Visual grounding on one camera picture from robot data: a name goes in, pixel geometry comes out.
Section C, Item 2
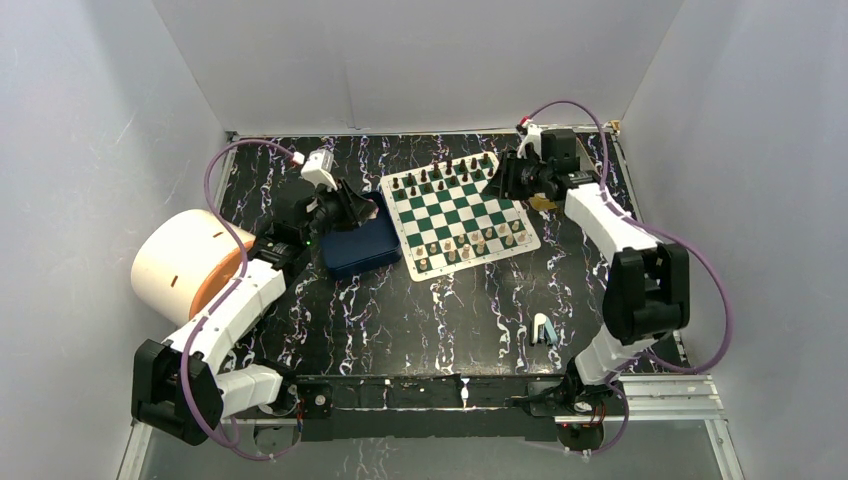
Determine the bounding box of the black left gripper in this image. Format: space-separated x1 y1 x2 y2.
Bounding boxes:
302 178 377 246

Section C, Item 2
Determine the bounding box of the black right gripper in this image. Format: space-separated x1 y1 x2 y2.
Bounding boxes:
480 150 552 201

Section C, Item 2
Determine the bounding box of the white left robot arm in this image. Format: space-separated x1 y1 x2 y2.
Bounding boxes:
130 181 379 446

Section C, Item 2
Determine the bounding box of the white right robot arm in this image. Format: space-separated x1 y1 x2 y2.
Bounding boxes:
483 125 690 414

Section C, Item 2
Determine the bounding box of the green white chess board mat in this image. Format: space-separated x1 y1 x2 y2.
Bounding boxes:
379 151 541 282

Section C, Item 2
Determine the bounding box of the dark blue tin box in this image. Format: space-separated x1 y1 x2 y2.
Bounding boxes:
320 191 402 280

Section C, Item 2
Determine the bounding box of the gold tin box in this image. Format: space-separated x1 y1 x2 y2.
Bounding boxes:
529 135 605 213

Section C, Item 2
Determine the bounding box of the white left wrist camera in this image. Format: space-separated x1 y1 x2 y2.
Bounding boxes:
300 149 337 191

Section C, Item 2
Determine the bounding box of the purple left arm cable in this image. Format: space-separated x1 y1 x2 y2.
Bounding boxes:
180 139 306 462

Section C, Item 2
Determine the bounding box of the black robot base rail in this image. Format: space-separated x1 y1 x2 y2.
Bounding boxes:
231 374 631 458

